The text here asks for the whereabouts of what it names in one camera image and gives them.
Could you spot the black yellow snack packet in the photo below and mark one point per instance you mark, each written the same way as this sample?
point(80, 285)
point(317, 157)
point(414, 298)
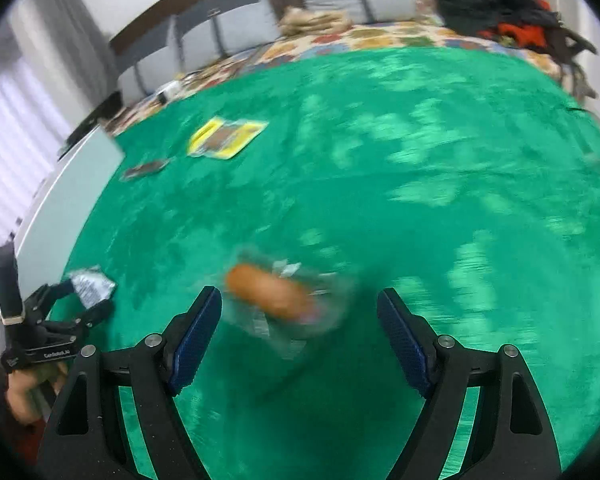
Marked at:
point(145, 170)

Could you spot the beige folded cloth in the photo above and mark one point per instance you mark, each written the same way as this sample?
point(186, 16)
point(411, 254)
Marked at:
point(315, 21)

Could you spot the clear packet with bread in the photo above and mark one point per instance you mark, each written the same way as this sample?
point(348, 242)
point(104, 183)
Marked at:
point(272, 295)

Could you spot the orange red garment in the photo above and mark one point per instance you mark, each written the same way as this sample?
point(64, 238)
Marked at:
point(517, 30)

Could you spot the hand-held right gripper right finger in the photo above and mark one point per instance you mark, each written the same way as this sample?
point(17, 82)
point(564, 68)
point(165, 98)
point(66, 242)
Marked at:
point(405, 345)

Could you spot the grey curtain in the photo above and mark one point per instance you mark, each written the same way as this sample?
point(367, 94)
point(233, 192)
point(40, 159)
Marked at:
point(15, 150)

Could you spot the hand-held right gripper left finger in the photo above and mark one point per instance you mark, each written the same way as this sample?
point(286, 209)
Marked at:
point(195, 345)

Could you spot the person's left hand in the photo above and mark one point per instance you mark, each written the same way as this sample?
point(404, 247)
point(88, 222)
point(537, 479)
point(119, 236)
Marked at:
point(27, 395)

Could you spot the white board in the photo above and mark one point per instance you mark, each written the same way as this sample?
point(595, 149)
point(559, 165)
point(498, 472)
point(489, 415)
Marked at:
point(65, 190)

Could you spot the silver black snack packet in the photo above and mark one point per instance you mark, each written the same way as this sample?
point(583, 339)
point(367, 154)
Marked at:
point(92, 285)

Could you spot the small white object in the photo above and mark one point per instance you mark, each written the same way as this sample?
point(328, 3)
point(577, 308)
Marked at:
point(169, 92)

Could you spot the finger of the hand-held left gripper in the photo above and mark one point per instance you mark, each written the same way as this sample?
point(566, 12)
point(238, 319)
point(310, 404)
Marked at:
point(87, 316)
point(47, 296)

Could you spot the green floral blanket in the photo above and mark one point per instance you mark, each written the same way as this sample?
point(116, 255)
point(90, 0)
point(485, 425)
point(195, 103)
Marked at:
point(380, 240)

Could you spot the colourful floral bed sheet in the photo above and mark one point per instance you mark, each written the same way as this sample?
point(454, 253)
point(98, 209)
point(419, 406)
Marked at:
point(360, 37)

